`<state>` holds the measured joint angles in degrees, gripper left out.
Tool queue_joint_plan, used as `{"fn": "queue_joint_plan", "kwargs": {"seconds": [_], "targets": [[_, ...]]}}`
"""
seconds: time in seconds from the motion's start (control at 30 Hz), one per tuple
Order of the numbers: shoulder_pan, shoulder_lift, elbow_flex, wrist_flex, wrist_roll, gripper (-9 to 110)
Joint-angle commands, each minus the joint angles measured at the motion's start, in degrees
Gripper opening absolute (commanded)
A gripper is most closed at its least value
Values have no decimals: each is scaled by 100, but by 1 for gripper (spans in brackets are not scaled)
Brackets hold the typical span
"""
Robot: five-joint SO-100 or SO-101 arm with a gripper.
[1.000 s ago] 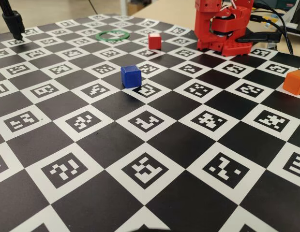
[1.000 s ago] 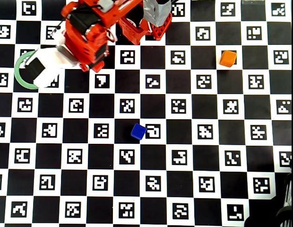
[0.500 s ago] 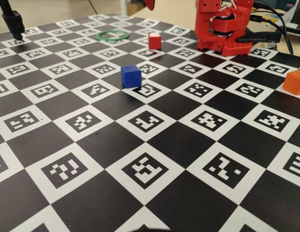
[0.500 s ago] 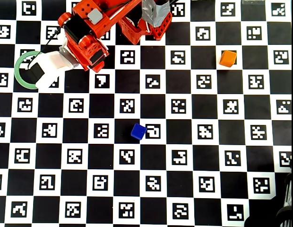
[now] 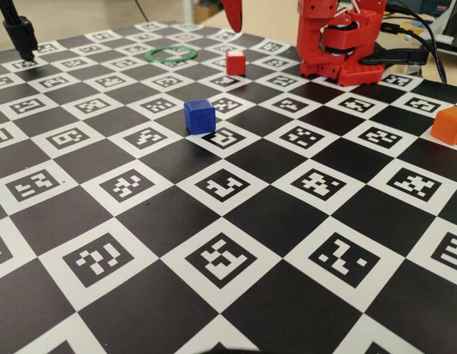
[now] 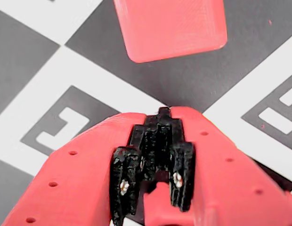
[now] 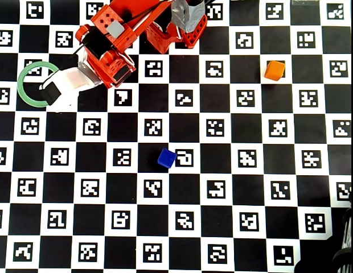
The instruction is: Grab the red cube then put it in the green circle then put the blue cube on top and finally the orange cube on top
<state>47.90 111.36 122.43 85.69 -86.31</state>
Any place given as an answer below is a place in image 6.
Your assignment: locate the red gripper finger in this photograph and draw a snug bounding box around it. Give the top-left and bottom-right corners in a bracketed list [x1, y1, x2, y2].
[164, 106, 292, 226]
[0, 107, 166, 226]

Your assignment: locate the red cube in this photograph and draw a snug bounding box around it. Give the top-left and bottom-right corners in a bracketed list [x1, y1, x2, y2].
[114, 0, 228, 64]

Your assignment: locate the black white marker mat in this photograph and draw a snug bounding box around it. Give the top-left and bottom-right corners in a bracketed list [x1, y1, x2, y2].
[0, 0, 292, 226]

